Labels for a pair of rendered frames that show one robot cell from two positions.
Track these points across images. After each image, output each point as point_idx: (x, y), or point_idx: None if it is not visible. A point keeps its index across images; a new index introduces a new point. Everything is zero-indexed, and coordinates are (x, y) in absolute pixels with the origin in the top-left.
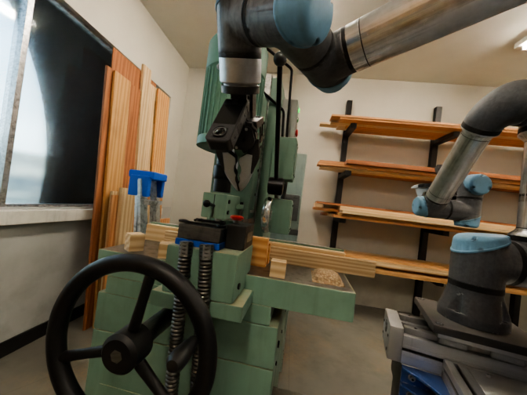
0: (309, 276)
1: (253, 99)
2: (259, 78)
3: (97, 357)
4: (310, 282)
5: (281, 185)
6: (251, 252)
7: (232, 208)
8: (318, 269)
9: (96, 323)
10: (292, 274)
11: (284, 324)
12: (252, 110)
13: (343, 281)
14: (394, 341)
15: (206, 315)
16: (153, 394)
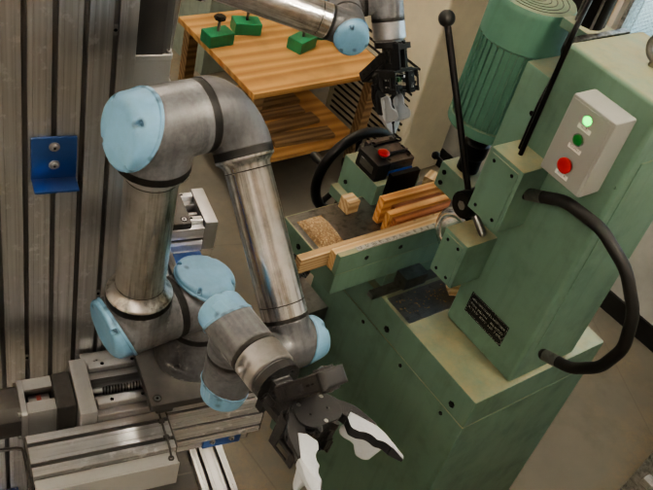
0: (332, 226)
1: (393, 54)
2: (375, 37)
3: None
4: (321, 213)
5: (454, 195)
6: (372, 189)
7: (454, 189)
8: (332, 229)
9: None
10: (343, 219)
11: (415, 423)
12: (392, 63)
13: (306, 233)
14: None
15: (324, 157)
16: None
